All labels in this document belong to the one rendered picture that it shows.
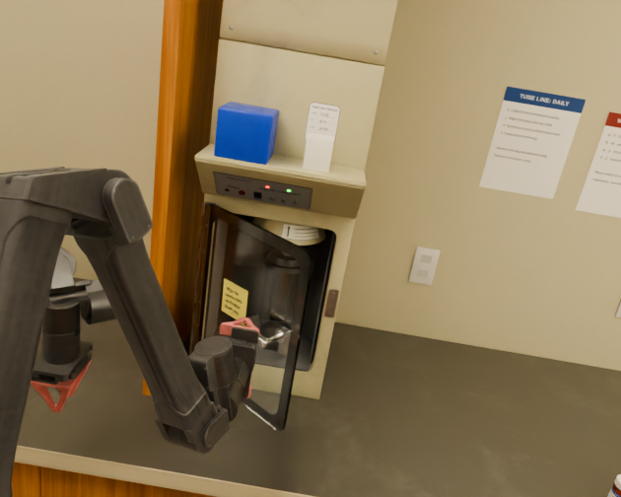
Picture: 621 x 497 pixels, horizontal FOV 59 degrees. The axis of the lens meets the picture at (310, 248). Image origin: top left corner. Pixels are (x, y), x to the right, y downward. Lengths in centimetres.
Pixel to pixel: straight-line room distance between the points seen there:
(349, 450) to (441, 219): 72
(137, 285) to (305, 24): 62
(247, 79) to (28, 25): 80
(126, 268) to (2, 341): 16
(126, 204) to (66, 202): 6
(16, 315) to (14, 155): 127
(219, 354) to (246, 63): 57
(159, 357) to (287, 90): 60
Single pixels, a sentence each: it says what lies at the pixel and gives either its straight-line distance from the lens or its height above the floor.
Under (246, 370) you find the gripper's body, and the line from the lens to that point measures 96.
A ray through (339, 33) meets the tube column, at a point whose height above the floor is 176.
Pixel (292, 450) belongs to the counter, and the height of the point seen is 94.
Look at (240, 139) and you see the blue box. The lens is 103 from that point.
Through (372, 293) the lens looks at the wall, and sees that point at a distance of 170.
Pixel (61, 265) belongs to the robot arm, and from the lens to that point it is 96.
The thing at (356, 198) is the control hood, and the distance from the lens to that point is 106.
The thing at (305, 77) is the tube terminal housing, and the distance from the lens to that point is 111.
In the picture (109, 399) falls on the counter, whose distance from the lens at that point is 133.
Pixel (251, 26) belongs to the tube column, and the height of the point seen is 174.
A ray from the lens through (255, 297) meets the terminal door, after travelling 110.
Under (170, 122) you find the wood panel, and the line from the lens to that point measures 108.
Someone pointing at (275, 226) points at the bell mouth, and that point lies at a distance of 121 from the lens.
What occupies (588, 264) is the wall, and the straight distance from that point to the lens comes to 181.
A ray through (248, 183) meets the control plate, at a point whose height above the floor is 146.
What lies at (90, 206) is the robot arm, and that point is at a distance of 61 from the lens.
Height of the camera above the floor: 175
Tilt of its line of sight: 21 degrees down
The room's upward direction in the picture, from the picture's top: 10 degrees clockwise
